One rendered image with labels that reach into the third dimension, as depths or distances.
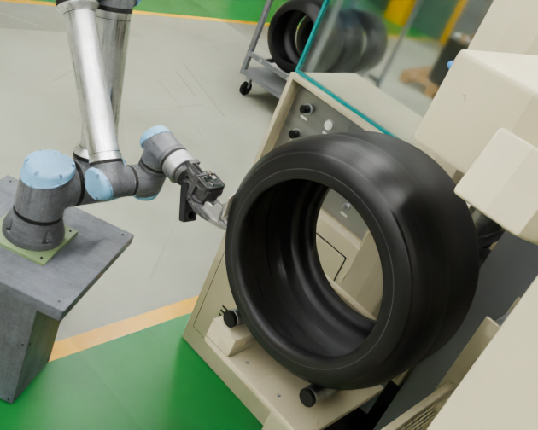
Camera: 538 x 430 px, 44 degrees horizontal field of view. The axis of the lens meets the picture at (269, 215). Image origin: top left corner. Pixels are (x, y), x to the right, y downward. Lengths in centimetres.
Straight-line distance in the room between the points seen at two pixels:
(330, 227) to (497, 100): 141
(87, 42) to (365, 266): 97
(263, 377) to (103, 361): 114
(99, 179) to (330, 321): 72
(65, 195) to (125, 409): 90
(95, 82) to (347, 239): 96
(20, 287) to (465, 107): 145
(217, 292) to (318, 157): 142
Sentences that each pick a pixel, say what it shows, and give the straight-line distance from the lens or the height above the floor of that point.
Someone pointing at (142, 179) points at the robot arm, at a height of 100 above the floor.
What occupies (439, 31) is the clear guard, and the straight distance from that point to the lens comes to 210.
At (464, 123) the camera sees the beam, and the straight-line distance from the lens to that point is 98.
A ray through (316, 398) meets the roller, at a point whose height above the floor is 91.
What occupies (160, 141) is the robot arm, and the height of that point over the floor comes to 112.
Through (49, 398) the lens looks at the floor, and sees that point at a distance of 260.
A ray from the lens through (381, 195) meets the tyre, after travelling 134.
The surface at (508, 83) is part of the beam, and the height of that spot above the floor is 178.
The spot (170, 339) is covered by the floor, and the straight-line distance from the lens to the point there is 295.
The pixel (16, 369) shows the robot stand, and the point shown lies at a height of 16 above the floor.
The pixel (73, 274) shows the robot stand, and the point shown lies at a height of 60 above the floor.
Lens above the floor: 194
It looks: 28 degrees down
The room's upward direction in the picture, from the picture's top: 24 degrees clockwise
